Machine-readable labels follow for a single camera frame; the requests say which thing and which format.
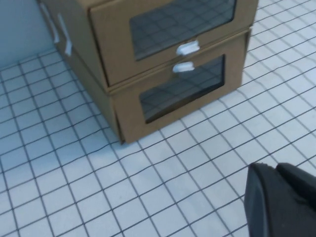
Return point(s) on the white plastic strip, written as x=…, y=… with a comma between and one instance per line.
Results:
x=64, y=34
x=50, y=23

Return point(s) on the brown cardboard drawer with window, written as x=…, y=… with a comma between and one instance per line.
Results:
x=128, y=116
x=111, y=37

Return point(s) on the brown cardboard box shell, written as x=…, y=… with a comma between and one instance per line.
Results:
x=79, y=29

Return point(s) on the white grid-pattern tablecloth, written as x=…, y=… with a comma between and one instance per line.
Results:
x=74, y=185

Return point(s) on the lower brown cardboard drawer box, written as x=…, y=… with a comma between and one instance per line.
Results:
x=98, y=98

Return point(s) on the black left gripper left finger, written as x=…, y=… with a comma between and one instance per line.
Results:
x=264, y=209

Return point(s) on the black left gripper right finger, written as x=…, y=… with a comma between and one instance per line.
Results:
x=301, y=187

